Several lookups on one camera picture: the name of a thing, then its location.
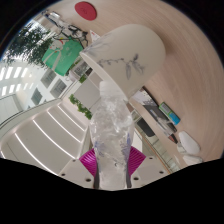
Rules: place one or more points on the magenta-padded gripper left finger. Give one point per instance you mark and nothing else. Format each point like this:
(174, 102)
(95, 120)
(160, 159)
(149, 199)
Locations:
(87, 161)

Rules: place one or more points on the clear plastic water bottle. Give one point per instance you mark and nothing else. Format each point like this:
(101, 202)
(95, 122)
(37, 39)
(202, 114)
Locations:
(111, 140)

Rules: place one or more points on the small teal item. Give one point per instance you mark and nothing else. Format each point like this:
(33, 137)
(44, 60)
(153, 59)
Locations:
(169, 113)

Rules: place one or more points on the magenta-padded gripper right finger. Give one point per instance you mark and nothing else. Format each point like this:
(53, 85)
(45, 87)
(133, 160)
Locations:
(137, 160)

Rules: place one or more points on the row of green hedge plants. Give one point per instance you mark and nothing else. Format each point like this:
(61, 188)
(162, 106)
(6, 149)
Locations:
(28, 45)

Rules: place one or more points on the flat round red coaster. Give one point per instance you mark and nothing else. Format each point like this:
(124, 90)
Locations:
(85, 10)

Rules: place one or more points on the green tote bag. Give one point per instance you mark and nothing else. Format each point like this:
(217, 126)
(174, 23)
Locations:
(61, 55)

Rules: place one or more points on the row of ceiling light strips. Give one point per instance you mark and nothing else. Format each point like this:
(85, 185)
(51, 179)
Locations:
(43, 133)

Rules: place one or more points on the black chair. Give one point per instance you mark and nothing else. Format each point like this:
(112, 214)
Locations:
(145, 128)

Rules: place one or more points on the small black and red item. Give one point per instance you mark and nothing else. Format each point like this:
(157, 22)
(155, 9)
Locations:
(172, 137)

